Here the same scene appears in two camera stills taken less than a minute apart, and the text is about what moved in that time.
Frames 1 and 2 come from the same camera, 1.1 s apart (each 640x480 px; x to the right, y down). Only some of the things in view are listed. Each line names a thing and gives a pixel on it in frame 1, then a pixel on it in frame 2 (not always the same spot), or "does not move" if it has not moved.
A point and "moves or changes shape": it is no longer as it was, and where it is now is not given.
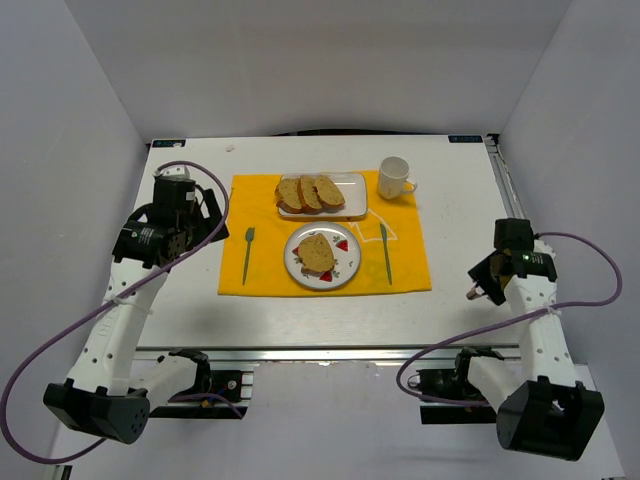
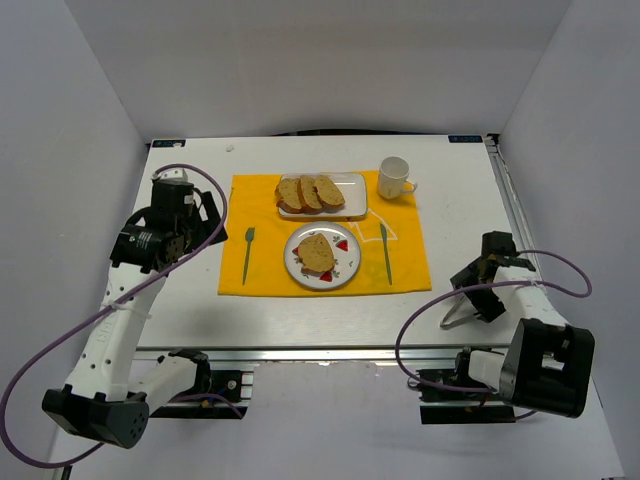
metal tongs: x=472 y=294 moves or changes shape
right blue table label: x=465 y=139 does not move
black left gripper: x=211 y=215 does not move
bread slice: x=315 y=255 does not move
